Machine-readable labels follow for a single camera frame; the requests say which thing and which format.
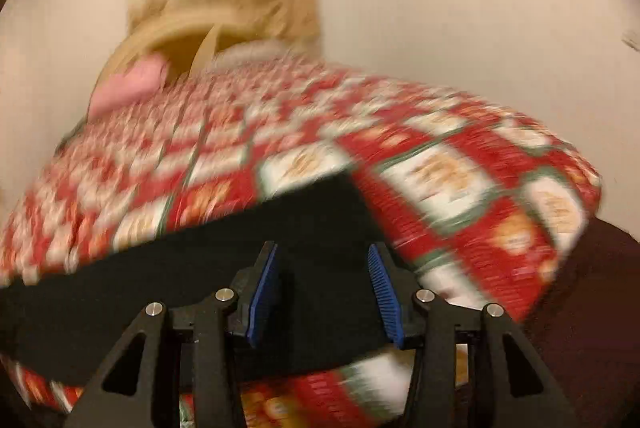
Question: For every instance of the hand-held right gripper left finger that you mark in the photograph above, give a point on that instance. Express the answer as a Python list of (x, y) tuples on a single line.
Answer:
[(262, 293)]

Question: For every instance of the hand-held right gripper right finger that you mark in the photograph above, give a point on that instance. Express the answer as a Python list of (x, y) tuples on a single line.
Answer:
[(385, 293)]

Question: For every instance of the black pants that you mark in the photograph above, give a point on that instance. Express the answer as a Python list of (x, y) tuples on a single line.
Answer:
[(175, 268)]

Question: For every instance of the red printed blanket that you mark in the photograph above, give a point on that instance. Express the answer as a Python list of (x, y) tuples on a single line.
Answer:
[(450, 228)]

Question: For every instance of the striped pillow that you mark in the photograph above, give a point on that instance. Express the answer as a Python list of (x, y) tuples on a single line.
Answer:
[(255, 51)]

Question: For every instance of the pink pillow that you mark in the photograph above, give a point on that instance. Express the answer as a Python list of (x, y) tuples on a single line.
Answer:
[(127, 87)]

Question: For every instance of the cream wooden headboard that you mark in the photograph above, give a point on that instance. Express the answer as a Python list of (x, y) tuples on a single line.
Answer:
[(175, 40)]

